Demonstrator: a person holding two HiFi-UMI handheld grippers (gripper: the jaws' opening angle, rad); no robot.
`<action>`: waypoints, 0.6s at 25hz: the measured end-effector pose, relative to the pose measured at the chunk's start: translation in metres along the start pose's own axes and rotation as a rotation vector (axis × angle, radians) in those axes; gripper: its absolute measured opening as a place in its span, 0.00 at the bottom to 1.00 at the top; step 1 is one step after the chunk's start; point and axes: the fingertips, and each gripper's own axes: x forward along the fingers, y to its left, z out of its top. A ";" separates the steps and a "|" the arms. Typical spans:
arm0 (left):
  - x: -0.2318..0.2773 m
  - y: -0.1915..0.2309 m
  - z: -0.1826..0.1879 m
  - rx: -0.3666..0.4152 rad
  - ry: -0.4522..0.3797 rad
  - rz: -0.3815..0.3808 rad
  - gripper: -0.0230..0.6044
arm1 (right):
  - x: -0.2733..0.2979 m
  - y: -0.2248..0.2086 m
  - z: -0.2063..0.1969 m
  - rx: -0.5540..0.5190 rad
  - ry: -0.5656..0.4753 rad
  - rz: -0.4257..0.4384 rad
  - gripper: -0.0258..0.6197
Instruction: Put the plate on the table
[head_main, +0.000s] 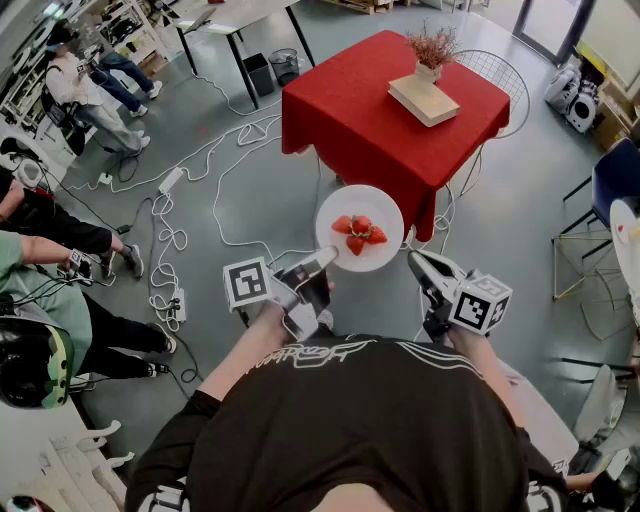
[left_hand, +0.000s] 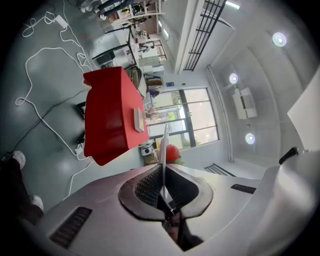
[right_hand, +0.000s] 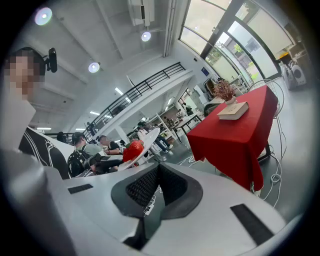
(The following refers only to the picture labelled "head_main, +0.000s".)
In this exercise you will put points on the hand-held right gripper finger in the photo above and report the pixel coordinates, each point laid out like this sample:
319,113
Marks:
447,270
425,280

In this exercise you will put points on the wooden pallet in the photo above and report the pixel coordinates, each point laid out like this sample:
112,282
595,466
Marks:
360,5

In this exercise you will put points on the white round plate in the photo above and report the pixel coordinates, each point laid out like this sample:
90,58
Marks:
372,200

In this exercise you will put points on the white round side table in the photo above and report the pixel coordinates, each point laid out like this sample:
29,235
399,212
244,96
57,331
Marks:
625,240

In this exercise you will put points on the table with red cloth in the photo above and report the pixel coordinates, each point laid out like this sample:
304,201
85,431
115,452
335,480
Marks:
350,110

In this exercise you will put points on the beige hardcover book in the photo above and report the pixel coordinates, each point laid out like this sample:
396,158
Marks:
425,102

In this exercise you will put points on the person's grey shoe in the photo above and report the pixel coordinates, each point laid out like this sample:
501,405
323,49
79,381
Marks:
326,320

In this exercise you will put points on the blue chair black frame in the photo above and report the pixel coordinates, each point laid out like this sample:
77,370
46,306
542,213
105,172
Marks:
617,175

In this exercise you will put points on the black green helmet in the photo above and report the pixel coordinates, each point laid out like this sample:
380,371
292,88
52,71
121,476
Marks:
25,365

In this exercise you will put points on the person's black printed t-shirt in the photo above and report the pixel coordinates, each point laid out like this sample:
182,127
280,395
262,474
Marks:
350,425

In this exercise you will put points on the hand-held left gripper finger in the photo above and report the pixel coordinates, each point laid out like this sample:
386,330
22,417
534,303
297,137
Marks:
322,257

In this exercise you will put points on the white plug adapter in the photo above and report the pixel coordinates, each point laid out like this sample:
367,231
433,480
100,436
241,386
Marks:
105,178

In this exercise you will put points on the white table with black legs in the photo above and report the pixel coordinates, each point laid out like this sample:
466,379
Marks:
235,15

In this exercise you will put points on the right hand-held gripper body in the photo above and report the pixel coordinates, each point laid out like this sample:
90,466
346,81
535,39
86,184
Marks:
480,302

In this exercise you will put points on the white chair black frame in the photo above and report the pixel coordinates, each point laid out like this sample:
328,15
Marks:
597,405

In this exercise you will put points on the brown cardboard box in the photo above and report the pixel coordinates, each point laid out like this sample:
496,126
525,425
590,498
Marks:
615,120

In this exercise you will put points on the black square bin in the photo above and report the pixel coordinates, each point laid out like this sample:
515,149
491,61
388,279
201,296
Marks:
260,75

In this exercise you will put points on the person's left forearm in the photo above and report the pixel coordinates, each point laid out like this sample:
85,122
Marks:
240,360

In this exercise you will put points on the red strawberry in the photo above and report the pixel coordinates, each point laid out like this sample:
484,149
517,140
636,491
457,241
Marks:
355,245
342,225
361,225
377,235

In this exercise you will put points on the white power strip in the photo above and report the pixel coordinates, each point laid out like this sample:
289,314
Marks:
178,305
171,181

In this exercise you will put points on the white black round device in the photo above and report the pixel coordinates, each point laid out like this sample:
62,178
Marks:
562,87
584,110

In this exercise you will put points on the black mesh waste basket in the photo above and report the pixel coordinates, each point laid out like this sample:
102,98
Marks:
284,67

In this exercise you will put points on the grey laptop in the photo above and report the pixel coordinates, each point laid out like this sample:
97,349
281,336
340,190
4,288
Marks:
196,21

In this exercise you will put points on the person's right forearm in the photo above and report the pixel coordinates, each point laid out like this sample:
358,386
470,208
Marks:
480,360

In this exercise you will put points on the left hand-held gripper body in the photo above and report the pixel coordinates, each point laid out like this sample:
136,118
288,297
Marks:
247,285

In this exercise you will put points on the dried red plant white vase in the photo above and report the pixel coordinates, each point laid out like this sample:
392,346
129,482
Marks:
429,67

